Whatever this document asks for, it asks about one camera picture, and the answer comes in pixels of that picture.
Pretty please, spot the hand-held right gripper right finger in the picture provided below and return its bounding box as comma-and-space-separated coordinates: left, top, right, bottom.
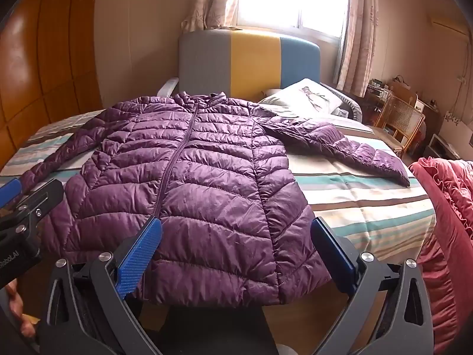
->
310, 217, 435, 355

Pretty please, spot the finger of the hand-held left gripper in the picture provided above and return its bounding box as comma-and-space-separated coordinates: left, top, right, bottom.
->
0, 178, 23, 226
15, 179, 64, 230

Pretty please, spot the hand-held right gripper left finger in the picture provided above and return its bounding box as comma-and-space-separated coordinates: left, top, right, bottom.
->
39, 217, 163, 355

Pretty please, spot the purple puffer jacket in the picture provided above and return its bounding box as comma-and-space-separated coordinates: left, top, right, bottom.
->
20, 92, 411, 307

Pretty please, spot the person's left hand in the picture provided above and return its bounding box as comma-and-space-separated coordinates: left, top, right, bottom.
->
5, 279, 38, 341

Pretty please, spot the striped bed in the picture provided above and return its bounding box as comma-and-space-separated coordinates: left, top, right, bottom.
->
0, 92, 438, 326

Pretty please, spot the red ruffled blanket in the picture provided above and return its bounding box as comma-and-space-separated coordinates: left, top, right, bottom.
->
408, 157, 473, 355

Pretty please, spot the wooden wardrobe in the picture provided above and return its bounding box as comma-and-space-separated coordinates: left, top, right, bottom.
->
0, 0, 102, 167

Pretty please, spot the grey box appliance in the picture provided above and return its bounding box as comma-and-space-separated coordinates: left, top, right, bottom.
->
423, 133, 462, 164

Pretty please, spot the rattan chair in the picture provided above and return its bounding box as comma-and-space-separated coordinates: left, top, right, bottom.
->
373, 94, 425, 156

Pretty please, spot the white printed pillow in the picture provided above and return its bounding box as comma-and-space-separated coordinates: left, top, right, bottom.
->
279, 78, 342, 114

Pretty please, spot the grey pillow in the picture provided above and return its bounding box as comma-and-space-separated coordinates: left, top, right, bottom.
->
259, 89, 293, 106

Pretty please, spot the cluttered wooden desk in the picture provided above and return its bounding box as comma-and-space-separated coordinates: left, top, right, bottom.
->
364, 77, 440, 119

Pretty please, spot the white floral cabinet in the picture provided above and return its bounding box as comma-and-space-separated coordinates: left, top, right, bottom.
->
440, 111, 473, 145

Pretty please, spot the grey yellow blue sofa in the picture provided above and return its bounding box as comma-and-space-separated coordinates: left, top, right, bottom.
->
157, 30, 363, 122

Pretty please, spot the long pink patterned curtain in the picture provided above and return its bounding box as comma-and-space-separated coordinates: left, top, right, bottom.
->
334, 0, 381, 97

